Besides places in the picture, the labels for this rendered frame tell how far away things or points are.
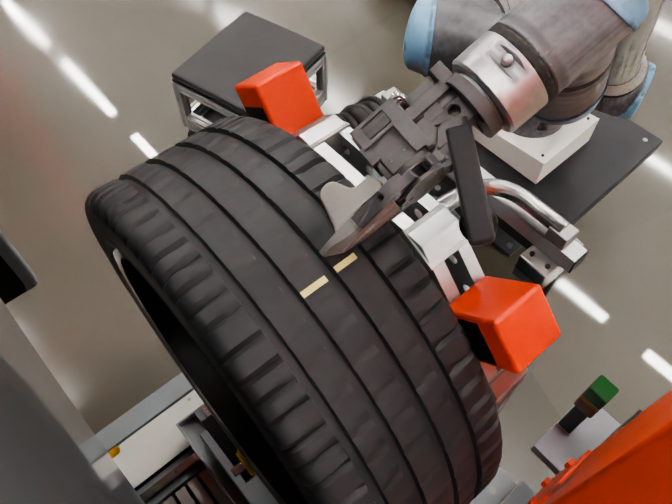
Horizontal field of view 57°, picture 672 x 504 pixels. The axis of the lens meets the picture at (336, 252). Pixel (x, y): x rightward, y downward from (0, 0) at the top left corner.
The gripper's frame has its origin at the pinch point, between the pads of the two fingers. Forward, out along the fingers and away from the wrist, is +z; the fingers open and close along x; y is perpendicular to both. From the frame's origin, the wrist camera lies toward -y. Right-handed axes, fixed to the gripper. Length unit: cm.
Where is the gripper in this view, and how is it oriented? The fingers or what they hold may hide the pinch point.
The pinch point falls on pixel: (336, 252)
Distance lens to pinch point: 61.6
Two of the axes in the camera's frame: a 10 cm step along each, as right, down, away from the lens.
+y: -6.2, -7.6, 1.9
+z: -7.5, 6.5, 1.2
